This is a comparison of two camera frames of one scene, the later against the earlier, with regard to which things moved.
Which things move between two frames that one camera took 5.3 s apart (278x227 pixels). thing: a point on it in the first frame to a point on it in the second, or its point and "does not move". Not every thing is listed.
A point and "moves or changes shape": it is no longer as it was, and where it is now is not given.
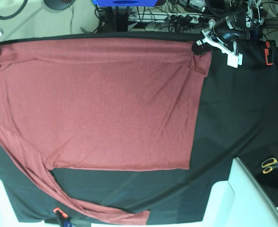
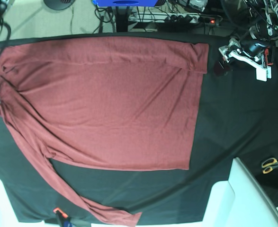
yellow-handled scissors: x=270 y=164 does not move
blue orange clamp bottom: x=64 y=218 does not move
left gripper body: x=231 y=49 to x=232 y=51
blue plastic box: x=124 y=3 does not move
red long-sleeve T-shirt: x=115 y=103 moves or changes shape
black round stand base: x=59 y=4 does not move
